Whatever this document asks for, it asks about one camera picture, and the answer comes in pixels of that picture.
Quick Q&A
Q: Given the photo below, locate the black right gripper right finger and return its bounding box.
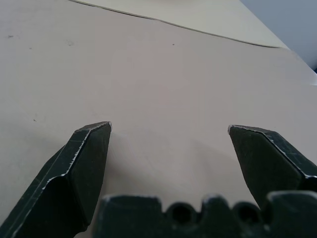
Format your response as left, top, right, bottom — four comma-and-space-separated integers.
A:
227, 124, 317, 207

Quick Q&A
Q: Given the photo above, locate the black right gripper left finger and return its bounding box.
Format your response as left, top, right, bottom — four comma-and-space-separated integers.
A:
0, 121, 112, 238

